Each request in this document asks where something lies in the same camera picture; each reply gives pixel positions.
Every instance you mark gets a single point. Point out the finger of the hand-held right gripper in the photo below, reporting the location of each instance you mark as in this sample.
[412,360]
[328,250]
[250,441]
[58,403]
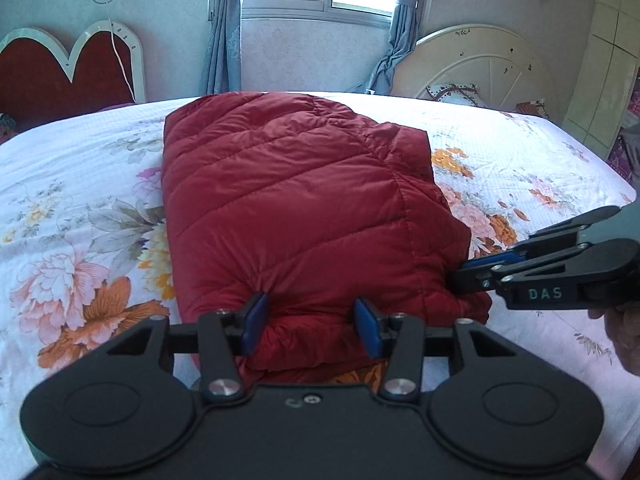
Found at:
[565,227]
[475,280]

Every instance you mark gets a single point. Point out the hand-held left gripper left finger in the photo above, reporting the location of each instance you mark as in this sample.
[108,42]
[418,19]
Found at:
[255,322]

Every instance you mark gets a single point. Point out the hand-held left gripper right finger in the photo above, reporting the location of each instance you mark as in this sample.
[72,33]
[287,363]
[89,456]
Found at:
[366,327]

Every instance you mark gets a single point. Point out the red quilted down jacket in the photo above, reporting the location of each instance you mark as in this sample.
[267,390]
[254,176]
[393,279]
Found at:
[300,195]

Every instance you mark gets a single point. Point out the person's right hand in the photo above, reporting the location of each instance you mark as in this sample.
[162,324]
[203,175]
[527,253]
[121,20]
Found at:
[625,340]

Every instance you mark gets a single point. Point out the cream wardrobe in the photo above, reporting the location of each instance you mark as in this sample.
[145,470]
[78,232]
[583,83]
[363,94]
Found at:
[600,60]

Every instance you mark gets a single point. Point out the white patterned pillow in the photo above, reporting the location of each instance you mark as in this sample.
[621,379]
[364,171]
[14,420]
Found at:
[455,94]

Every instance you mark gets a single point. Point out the cream round headboard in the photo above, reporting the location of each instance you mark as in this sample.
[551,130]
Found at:
[475,55]

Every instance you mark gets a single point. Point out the white floral bed sheet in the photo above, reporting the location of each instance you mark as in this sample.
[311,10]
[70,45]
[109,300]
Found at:
[60,200]

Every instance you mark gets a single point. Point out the red heart-shaped headboard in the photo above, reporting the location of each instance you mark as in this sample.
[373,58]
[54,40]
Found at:
[35,85]

